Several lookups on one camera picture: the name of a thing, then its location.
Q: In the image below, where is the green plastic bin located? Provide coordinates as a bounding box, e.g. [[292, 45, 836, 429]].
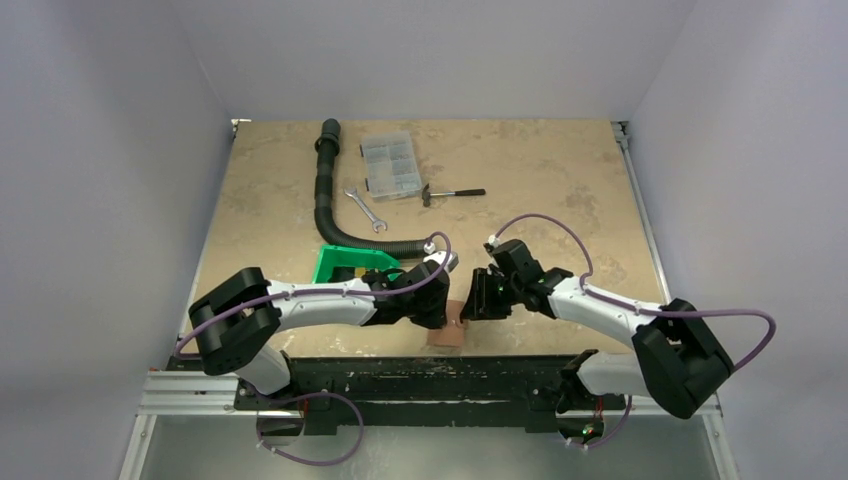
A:
[[312, 245, 400, 283]]

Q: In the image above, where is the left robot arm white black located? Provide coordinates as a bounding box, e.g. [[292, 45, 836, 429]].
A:
[[175, 257, 452, 409]]

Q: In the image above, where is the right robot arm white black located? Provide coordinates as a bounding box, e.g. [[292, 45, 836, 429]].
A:
[[460, 240, 735, 419]]

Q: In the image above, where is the silver open-end wrench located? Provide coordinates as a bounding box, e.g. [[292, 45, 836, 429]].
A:
[[344, 187, 388, 233]]

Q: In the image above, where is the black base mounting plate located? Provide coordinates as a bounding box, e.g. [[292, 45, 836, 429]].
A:
[[234, 354, 626, 435]]

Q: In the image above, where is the clear plastic screw organizer box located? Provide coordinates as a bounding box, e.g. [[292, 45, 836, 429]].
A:
[[360, 131, 423, 201]]

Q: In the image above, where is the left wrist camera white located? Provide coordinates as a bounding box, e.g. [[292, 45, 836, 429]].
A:
[[423, 243, 459, 273]]

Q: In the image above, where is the small black-handled hammer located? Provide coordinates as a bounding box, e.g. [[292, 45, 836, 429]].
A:
[[421, 184, 487, 208]]

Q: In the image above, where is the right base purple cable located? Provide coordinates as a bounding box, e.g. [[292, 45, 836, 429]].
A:
[[563, 397, 634, 452]]

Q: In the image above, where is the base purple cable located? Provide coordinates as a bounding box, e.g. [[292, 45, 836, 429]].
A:
[[255, 390, 365, 466], [563, 397, 634, 452]]

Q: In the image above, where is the black corrugated hose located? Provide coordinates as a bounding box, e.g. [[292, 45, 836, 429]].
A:
[[312, 118, 435, 261]]

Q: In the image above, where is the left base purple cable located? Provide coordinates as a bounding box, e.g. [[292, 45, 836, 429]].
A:
[[255, 390, 365, 466]]

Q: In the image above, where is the aluminium frame rail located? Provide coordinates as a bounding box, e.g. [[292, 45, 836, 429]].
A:
[[120, 371, 739, 479]]

